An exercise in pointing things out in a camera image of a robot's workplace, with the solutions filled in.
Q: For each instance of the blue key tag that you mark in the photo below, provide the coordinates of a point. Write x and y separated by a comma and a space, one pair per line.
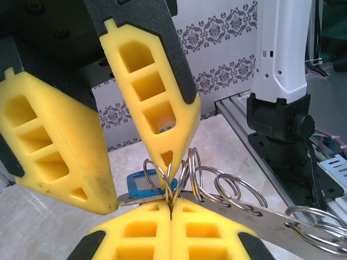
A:
132, 187

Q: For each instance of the silver key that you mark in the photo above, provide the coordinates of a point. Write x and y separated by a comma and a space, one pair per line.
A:
130, 201

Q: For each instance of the silver metal keyring disc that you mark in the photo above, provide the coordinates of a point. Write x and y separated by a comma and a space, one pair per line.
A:
271, 219

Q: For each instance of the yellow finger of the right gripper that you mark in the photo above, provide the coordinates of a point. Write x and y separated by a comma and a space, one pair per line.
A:
81, 151
176, 81

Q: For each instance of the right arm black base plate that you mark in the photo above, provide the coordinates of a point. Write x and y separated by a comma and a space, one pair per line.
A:
298, 184

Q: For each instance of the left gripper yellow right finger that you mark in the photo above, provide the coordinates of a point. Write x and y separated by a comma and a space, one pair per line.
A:
211, 233

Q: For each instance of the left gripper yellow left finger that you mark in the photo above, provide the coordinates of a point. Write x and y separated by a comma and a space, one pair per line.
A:
135, 233

